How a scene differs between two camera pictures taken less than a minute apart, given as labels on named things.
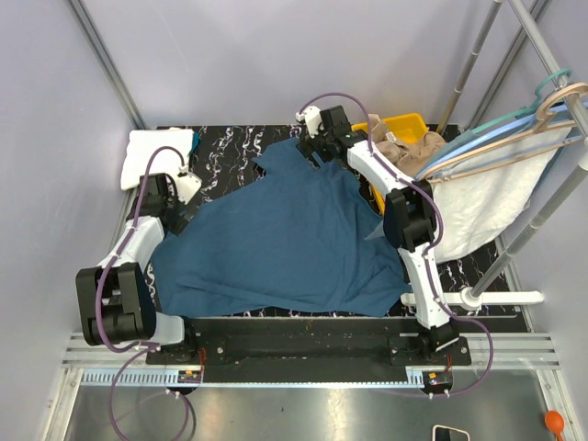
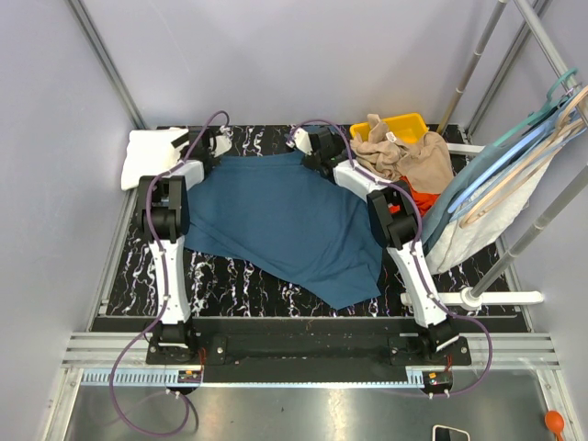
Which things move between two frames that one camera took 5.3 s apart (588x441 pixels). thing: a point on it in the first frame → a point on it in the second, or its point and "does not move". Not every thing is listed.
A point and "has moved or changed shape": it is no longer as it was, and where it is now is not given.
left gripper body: (177, 207) → (214, 161)
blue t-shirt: (285, 238) has moved or changed shape
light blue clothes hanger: (486, 137) → (543, 133)
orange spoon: (555, 424) does not move
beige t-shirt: (410, 156) does not move
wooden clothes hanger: (543, 118) → (571, 126)
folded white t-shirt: (142, 143) does not move
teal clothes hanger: (522, 110) → (548, 107)
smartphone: (443, 433) does not move
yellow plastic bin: (404, 128) does not move
